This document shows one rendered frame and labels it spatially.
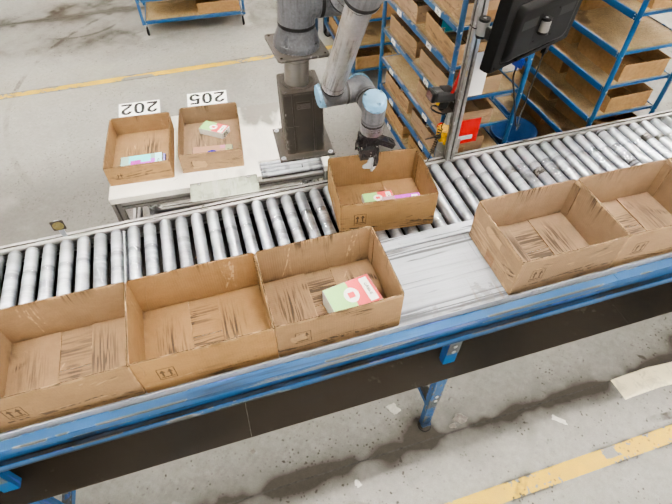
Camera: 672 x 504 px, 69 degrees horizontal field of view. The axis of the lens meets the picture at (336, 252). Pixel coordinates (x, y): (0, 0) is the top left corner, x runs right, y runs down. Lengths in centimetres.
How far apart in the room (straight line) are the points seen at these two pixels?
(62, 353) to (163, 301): 33
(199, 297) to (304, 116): 99
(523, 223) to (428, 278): 46
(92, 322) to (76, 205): 194
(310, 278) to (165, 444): 71
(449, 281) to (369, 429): 93
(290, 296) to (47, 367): 75
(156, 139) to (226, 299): 117
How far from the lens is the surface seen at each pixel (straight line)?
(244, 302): 163
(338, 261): 168
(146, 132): 265
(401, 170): 220
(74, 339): 174
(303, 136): 231
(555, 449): 252
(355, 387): 175
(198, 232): 207
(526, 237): 191
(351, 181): 217
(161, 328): 164
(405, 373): 179
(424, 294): 166
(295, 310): 159
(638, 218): 217
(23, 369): 175
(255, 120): 262
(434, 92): 219
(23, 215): 370
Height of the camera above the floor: 221
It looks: 50 degrees down
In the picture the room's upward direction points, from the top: straight up
